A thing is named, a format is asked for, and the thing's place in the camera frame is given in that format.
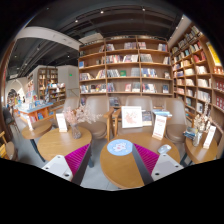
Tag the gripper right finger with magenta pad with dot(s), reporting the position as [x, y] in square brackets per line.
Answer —
[152, 166]

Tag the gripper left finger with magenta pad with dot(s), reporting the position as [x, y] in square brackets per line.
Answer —
[72, 166]

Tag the grey computer mouse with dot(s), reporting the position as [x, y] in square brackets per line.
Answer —
[164, 149]

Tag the round blue mouse pad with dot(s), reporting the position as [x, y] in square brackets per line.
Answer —
[120, 147]

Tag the round wooden table left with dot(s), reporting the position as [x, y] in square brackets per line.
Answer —
[55, 142]

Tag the round wooden table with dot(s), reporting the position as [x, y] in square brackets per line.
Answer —
[198, 154]
[55, 142]
[122, 171]

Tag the round wooden table centre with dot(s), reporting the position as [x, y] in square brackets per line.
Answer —
[122, 171]

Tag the white orange sign card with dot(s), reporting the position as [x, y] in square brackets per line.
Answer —
[159, 127]

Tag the round wooden table right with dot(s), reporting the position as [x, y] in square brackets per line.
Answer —
[198, 154]

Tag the brown armchair left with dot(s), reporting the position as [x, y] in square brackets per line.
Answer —
[99, 106]

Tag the dark book on chair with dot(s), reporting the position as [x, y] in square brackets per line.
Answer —
[146, 118]

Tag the small white sign left table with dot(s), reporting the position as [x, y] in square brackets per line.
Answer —
[61, 122]

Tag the small round table far left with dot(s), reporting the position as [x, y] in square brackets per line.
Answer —
[39, 129]

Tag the white framed flower picture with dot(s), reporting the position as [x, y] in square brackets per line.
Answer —
[131, 116]

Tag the glass vase with pink flowers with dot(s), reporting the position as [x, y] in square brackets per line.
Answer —
[79, 115]

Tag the vase with flowers right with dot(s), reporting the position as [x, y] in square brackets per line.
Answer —
[202, 123]

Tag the brown armchair centre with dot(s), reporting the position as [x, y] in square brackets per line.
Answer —
[145, 102]

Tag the blue orange display counter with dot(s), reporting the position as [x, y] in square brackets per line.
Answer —
[38, 113]

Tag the white sign on right table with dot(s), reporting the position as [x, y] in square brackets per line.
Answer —
[209, 137]

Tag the distant wooden bookshelf left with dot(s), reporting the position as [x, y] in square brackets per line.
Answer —
[49, 88]

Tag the large wooden bookshelf back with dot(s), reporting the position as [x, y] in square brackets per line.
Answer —
[123, 65]

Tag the wooden bookshelf right wall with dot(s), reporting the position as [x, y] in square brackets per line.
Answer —
[198, 75]

